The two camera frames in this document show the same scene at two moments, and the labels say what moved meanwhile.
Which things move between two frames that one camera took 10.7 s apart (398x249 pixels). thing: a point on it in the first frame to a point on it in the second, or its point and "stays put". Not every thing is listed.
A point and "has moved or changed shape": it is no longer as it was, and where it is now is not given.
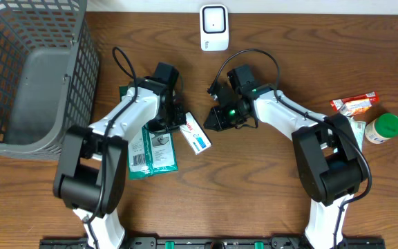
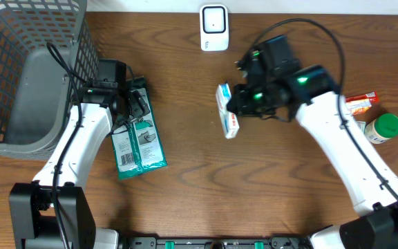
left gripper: [162, 128] to [139, 103]
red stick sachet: [336, 104] stays put
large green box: [150, 153] has moved or changed shape
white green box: [194, 134] has moved or changed shape
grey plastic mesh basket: [38, 75] stays put
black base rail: [215, 243] stays put
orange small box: [356, 107] stays put
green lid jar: [385, 127] stays put
